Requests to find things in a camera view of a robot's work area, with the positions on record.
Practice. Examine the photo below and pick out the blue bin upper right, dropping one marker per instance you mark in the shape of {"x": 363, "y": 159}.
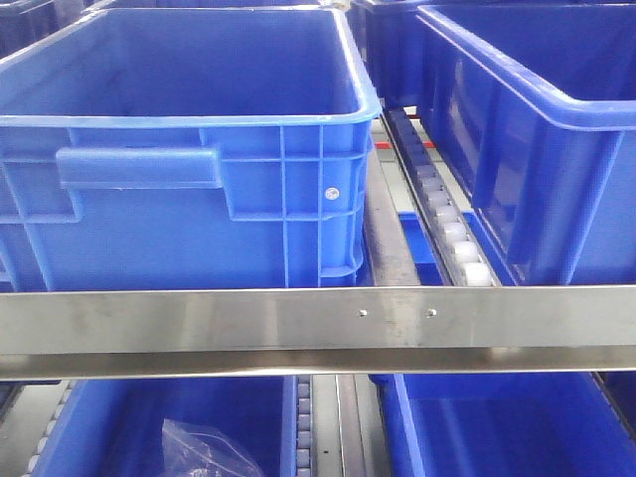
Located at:
{"x": 532, "y": 106}

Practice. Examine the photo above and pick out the steel rack front rail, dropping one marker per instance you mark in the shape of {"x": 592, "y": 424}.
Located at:
{"x": 78, "y": 335}

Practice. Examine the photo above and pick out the lower right blue bin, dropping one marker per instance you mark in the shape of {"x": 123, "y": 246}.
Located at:
{"x": 533, "y": 424}

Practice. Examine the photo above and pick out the clear plastic bag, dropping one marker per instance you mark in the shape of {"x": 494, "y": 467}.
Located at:
{"x": 196, "y": 450}

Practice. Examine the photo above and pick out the white roller conveyor track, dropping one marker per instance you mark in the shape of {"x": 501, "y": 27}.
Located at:
{"x": 459, "y": 256}

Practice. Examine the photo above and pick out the large blue crate front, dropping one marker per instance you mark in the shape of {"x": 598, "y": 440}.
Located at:
{"x": 186, "y": 148}

